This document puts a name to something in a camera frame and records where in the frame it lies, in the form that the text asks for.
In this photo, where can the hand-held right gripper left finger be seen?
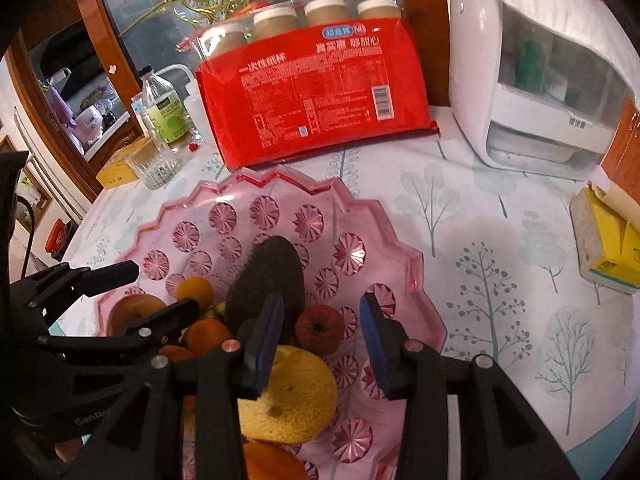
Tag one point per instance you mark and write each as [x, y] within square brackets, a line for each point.
[265, 345]

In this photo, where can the yellow pear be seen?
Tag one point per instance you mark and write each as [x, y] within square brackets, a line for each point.
[300, 400]

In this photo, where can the flat yellow box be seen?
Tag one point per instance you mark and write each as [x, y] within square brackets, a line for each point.
[112, 170]

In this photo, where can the person's left hand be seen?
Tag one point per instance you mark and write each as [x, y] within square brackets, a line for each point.
[67, 449]

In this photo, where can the red paper cup packet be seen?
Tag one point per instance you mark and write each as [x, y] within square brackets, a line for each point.
[310, 90]

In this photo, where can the white cloth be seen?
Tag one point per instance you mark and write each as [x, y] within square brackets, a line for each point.
[575, 20]

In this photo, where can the yellow tissue box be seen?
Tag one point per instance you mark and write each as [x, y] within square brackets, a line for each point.
[610, 250]

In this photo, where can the red apple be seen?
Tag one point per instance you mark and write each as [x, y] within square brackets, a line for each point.
[132, 310]

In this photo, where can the red container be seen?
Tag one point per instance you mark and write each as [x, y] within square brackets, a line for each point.
[56, 237]

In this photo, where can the white plastic bottle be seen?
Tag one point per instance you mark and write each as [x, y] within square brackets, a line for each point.
[193, 110]

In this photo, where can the large orange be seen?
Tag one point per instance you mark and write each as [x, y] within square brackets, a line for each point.
[270, 462]

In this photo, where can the clear drinking glass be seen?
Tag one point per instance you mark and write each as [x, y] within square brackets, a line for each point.
[152, 167]

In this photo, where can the teal striped table mat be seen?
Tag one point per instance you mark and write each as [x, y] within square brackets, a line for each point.
[615, 450]

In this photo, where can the red lychee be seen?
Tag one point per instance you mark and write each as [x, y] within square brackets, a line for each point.
[320, 330]

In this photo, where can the white countertop appliance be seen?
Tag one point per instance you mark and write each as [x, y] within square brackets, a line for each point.
[475, 85]

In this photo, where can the pink glass fruit bowl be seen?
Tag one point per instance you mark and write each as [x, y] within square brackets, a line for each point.
[320, 240]

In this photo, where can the tree print tablecloth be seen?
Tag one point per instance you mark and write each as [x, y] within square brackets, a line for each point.
[500, 260]

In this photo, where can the dark avocado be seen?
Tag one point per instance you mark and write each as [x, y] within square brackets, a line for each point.
[270, 280]

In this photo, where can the small white carton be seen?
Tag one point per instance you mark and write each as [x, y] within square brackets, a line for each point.
[138, 112]

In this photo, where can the small tangerine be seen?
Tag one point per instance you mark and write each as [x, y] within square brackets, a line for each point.
[195, 292]

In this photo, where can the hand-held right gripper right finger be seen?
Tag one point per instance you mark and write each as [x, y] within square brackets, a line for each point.
[372, 350]

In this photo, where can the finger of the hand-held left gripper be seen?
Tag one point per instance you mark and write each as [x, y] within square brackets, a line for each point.
[170, 317]
[110, 275]

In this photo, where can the green label glass bottle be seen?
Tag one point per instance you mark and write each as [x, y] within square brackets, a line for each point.
[170, 120]

